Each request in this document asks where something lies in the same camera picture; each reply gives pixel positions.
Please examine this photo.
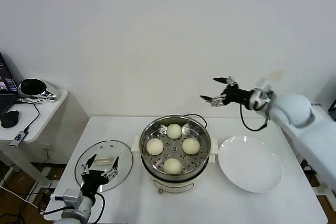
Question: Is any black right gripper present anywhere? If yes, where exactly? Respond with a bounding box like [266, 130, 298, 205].
[199, 76, 254, 111]

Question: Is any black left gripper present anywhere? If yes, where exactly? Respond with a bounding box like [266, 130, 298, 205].
[80, 153, 120, 198]

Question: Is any white steamed baozi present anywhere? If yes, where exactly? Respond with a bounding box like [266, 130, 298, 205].
[166, 123, 182, 140]
[181, 137, 201, 155]
[146, 138, 164, 156]
[163, 157, 183, 175]

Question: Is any perforated steel steamer basket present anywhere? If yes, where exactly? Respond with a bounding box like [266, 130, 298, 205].
[131, 114, 219, 176]

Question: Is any round glass pot lid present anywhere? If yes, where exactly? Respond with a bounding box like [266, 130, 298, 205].
[74, 140, 134, 193]

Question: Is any cream electric cooking pot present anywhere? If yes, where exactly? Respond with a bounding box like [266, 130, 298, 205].
[133, 152, 218, 195]

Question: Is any round white plate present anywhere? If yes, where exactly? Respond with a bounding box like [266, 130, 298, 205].
[217, 135, 284, 193]

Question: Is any grey usb adapter dongle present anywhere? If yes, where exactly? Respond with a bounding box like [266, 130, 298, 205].
[8, 130, 28, 148]

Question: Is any black computer mouse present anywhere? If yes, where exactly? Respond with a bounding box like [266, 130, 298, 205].
[0, 110, 20, 129]

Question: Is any white labelled side table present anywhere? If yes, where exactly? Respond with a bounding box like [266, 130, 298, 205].
[299, 100, 336, 196]

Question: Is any shiny chrome round device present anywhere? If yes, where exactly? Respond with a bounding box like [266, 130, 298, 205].
[17, 78, 58, 102]

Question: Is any black framed monitor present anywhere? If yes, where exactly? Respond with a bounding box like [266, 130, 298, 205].
[328, 100, 336, 122]

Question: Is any black open laptop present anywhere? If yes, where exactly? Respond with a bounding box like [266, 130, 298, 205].
[0, 52, 19, 116]

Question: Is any black pot power cable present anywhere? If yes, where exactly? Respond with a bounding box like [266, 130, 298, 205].
[183, 113, 208, 128]

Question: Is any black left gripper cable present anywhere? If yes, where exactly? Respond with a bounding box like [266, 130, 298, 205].
[91, 192, 106, 224]

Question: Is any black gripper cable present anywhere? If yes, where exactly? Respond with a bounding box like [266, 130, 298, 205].
[91, 192, 106, 224]
[239, 103, 268, 132]

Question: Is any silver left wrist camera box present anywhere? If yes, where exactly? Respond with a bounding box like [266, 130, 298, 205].
[51, 188, 83, 209]

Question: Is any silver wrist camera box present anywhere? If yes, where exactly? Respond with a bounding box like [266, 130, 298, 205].
[250, 79, 276, 114]
[51, 188, 83, 209]

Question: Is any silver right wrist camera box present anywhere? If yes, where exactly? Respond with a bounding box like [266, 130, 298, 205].
[250, 79, 276, 114]

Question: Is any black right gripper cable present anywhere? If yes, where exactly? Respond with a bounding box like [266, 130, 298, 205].
[239, 103, 268, 132]

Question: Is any white floor cable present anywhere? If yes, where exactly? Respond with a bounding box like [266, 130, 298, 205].
[0, 186, 44, 213]

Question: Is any thin black laptop cable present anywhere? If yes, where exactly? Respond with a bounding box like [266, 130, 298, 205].
[14, 99, 40, 133]

